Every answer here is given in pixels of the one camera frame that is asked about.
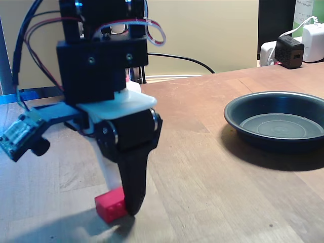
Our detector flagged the red lego block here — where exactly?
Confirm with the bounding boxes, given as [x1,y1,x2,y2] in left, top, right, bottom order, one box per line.
[95,186,128,224]

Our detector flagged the dark round shallow bin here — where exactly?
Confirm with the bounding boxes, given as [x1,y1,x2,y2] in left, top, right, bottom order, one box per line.
[223,91,324,154]

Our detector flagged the chrome metal pole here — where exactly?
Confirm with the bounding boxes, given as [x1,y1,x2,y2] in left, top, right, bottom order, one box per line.
[128,66,147,85]

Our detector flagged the blue strip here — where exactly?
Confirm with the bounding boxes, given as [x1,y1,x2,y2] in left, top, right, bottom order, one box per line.
[0,90,64,105]

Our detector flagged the white power strip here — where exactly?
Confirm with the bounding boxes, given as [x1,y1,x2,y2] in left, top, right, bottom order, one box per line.
[260,36,303,67]

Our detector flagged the black cube power adapter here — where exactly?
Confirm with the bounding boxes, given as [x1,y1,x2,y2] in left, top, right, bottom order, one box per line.
[274,35,305,69]

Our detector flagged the black panel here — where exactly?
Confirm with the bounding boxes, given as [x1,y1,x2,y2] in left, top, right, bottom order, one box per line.
[258,0,297,61]

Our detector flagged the white charger box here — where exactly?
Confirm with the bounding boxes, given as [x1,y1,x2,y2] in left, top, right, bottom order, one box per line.
[302,23,324,63]

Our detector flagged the green and white box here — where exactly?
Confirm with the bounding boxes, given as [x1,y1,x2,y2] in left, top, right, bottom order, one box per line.
[292,0,324,38]

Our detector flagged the red and white servo wires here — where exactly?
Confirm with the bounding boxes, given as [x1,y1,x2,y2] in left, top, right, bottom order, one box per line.
[92,16,167,48]

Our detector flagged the black gripper camera on bracket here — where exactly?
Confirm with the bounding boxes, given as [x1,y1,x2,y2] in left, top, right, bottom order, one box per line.
[0,101,90,163]

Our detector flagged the black camera cable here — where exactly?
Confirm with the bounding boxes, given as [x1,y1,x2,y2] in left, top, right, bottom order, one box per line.
[11,0,45,114]

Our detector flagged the dark board frame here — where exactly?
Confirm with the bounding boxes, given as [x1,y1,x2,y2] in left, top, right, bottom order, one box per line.
[0,15,64,97]

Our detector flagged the white charger cable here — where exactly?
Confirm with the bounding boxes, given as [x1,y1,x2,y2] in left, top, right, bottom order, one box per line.
[268,15,318,64]

